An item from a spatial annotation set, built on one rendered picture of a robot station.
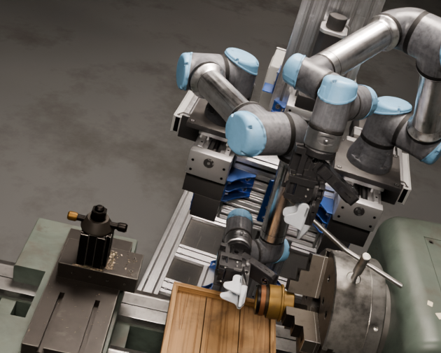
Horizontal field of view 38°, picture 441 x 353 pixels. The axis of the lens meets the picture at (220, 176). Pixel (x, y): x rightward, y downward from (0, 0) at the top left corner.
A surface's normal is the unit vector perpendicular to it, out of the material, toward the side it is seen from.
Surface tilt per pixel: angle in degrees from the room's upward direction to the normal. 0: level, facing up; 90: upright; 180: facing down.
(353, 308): 40
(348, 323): 54
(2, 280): 0
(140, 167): 0
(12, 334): 0
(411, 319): 48
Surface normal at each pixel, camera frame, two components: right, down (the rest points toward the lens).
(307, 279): 0.07, 0.01
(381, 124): -0.65, 0.29
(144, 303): 0.18, -0.49
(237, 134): -0.84, 0.11
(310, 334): 0.23, -0.84
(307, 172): -0.01, 0.34
